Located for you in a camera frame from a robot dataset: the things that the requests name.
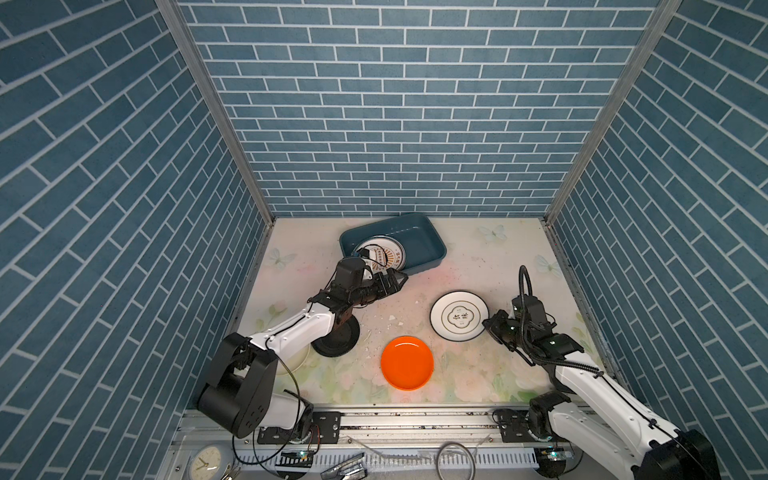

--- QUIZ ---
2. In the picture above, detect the white plate quatrefoil pattern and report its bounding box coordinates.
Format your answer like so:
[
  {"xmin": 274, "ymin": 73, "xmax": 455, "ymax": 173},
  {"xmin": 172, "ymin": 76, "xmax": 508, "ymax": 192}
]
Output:
[{"xmin": 429, "ymin": 290, "xmax": 489, "ymax": 342}]

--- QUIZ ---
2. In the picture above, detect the white analog clock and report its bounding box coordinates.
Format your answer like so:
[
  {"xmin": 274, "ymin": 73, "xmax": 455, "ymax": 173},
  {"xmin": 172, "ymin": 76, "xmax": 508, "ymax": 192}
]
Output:
[{"xmin": 185, "ymin": 444, "xmax": 234, "ymax": 480}]

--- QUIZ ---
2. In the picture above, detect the white plate orange sunburst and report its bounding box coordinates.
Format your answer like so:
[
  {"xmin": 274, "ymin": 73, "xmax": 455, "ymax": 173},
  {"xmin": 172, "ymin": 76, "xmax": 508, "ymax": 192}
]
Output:
[{"xmin": 354, "ymin": 236, "xmax": 406, "ymax": 273}]

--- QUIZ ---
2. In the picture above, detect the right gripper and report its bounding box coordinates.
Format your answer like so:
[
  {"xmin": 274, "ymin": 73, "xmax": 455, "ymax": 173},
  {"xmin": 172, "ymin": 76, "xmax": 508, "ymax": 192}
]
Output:
[{"xmin": 480, "ymin": 307, "xmax": 531, "ymax": 351}]

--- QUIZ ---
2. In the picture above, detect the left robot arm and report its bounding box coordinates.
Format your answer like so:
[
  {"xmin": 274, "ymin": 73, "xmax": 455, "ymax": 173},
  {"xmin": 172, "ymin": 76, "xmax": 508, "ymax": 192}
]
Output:
[{"xmin": 197, "ymin": 257, "xmax": 408, "ymax": 439}]

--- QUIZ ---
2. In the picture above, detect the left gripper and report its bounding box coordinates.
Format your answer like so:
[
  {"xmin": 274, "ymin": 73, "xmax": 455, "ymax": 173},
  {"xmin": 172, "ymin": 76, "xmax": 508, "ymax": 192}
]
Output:
[{"xmin": 347, "ymin": 267, "xmax": 408, "ymax": 308}]

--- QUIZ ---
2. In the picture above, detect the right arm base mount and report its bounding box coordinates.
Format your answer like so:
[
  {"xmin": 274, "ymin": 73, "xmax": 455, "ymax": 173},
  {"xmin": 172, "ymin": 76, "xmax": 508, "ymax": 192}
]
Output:
[{"xmin": 491, "ymin": 407, "xmax": 565, "ymax": 443}]

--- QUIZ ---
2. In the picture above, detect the teal plastic bin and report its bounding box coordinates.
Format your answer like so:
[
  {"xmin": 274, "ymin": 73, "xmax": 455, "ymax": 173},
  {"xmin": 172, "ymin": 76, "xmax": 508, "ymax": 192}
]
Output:
[{"xmin": 339, "ymin": 213, "xmax": 447, "ymax": 276}]

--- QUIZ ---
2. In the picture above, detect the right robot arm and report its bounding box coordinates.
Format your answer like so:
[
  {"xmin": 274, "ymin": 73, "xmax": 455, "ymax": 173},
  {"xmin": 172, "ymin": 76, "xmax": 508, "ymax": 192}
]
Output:
[{"xmin": 483, "ymin": 294, "xmax": 720, "ymax": 479}]

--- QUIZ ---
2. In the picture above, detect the cream plate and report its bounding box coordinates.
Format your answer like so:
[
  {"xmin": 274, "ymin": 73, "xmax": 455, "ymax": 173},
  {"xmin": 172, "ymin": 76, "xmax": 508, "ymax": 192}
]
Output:
[{"xmin": 277, "ymin": 342, "xmax": 311, "ymax": 372}]

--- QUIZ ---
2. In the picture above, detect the aluminium rail frame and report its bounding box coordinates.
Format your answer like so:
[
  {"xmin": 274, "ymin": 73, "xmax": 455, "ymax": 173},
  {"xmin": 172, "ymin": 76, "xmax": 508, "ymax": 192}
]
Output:
[{"xmin": 157, "ymin": 405, "xmax": 618, "ymax": 479}]

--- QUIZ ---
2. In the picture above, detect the metal binder clip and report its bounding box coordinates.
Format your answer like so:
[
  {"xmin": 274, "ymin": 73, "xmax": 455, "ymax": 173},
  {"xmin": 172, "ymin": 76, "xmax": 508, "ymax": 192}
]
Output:
[{"xmin": 320, "ymin": 453, "xmax": 368, "ymax": 480}]

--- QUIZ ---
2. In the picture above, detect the black plate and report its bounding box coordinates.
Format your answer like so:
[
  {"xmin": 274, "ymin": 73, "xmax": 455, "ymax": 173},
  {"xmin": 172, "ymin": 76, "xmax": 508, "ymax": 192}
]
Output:
[{"xmin": 311, "ymin": 316, "xmax": 360, "ymax": 358}]

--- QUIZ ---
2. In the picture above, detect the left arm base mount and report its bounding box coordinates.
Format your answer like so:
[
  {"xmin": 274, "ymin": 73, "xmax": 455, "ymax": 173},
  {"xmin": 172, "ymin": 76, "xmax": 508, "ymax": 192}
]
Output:
[{"xmin": 256, "ymin": 411, "xmax": 342, "ymax": 445}]

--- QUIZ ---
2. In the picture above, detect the looped grey cable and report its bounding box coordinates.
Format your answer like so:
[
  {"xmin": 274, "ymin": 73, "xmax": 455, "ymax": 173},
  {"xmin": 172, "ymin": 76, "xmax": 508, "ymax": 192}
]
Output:
[{"xmin": 434, "ymin": 441, "xmax": 477, "ymax": 480}]

